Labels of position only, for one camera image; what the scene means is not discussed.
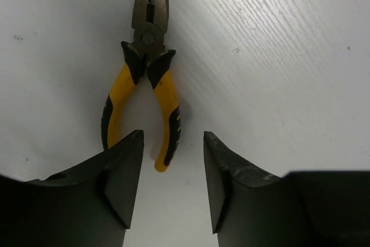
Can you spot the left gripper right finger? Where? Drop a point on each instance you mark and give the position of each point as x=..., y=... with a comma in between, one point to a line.
x=252, y=207

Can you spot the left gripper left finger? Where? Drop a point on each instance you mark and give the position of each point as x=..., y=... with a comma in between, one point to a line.
x=90, y=204

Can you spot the yellow pliers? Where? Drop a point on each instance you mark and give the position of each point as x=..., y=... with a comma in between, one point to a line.
x=146, y=55

